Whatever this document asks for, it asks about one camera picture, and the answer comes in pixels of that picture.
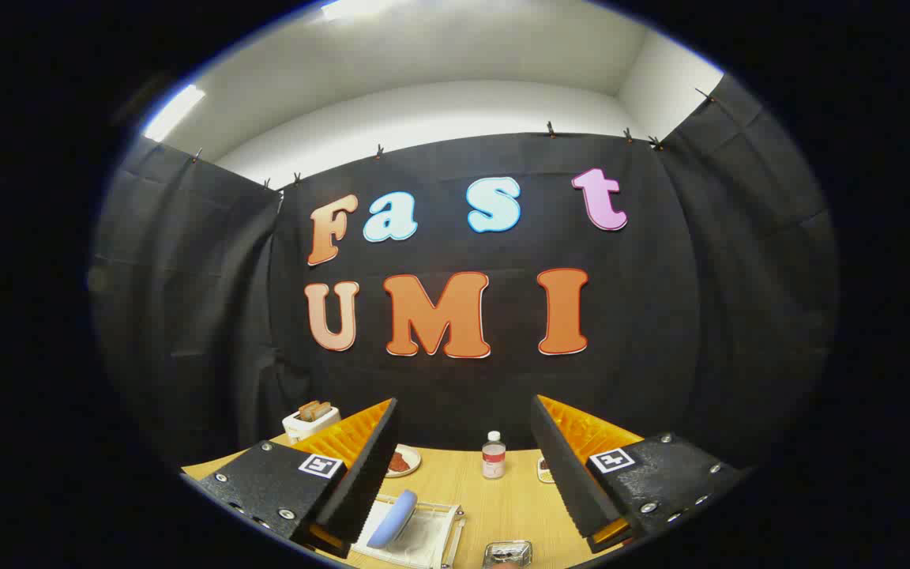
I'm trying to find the ceiling light panel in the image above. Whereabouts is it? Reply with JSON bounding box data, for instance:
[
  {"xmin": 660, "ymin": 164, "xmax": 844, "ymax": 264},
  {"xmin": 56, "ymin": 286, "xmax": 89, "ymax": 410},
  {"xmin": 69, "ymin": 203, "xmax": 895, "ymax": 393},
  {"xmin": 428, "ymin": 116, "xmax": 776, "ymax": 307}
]
[{"xmin": 143, "ymin": 85, "xmax": 207, "ymax": 143}]

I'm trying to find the metal wire basket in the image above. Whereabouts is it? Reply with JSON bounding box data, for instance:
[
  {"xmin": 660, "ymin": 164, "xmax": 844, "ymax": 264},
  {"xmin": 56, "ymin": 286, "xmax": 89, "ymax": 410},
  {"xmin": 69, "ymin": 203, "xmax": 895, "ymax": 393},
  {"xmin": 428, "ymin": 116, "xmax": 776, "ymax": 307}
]
[{"xmin": 483, "ymin": 541, "xmax": 533, "ymax": 569}]

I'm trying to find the white toaster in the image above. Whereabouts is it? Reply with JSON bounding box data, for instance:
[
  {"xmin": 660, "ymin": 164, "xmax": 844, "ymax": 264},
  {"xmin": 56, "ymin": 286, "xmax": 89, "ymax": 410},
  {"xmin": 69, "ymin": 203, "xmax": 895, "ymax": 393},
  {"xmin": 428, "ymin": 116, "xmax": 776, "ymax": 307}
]
[{"xmin": 282, "ymin": 401, "xmax": 341, "ymax": 443}]

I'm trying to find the blue plate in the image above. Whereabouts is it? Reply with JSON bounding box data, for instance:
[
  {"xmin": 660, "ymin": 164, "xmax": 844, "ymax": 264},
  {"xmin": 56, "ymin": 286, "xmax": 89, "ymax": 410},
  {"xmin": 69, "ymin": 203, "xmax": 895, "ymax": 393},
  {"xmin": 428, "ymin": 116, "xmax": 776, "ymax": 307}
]
[{"xmin": 367, "ymin": 490, "xmax": 419, "ymax": 548}]

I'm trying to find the clear bottle with red label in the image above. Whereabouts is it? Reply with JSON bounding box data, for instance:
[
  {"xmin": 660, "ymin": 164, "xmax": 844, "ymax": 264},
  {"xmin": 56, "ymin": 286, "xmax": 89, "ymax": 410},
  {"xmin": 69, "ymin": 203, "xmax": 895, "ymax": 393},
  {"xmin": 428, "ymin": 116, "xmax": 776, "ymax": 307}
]
[{"xmin": 481, "ymin": 431, "xmax": 506, "ymax": 480}]

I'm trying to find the white wire dish rack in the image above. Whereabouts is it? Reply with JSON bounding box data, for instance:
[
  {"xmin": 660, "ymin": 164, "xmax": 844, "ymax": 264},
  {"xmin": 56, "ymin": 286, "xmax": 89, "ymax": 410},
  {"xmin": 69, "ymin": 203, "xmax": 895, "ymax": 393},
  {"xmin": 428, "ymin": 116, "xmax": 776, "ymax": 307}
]
[{"xmin": 351, "ymin": 494, "xmax": 468, "ymax": 569}]

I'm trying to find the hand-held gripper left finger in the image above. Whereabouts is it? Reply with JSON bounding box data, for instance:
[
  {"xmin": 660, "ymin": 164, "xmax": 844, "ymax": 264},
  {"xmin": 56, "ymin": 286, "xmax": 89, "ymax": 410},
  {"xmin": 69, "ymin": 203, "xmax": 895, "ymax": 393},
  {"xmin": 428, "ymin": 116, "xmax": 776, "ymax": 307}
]
[{"xmin": 196, "ymin": 398, "xmax": 400, "ymax": 559}]

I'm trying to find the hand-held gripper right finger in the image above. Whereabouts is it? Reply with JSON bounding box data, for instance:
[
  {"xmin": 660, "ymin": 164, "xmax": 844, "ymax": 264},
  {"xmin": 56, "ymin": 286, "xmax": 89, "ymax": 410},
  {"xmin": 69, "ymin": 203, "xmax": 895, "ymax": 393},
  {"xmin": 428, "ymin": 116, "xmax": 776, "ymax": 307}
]
[{"xmin": 530, "ymin": 394, "xmax": 744, "ymax": 554}]

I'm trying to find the beige round dish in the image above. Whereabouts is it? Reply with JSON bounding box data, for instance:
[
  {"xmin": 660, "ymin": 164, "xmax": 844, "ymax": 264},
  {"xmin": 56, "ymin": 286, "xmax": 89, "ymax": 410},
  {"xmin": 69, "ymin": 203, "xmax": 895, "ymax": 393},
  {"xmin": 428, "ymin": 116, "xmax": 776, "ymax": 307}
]
[{"xmin": 384, "ymin": 445, "xmax": 422, "ymax": 479}]

